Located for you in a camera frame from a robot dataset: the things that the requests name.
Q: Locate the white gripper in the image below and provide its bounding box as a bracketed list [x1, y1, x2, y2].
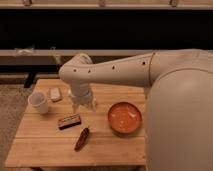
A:
[68, 89, 97, 113]

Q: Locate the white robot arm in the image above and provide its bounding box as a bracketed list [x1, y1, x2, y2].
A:
[59, 49, 213, 171]

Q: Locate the white sponge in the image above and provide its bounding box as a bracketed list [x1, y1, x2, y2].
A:
[50, 87, 62, 102]

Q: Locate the orange ceramic bowl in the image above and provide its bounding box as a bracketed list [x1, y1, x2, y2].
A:
[108, 102, 142, 134]

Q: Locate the brown chocolate bar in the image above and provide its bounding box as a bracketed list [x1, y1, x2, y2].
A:
[58, 114, 81, 130]

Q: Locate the dark red chili pepper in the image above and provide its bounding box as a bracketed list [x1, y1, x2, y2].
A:
[74, 127, 90, 151]

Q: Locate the wooden table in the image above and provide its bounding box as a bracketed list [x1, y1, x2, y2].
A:
[5, 79, 145, 168]

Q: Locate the white cup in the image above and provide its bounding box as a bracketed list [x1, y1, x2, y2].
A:
[28, 91, 48, 114]

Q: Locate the long wooden shelf rail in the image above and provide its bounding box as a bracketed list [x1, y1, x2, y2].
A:
[0, 49, 148, 58]

